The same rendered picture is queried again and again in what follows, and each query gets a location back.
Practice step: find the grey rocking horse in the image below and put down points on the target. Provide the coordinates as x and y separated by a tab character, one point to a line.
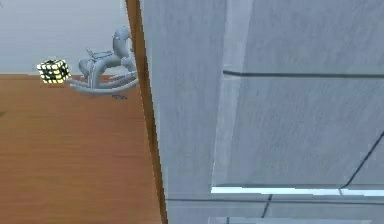
106	70

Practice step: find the yellow and black puzzle cube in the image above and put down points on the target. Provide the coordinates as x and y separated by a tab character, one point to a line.
53	71

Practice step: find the grey cupboard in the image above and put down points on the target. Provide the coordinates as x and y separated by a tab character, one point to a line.
266	116

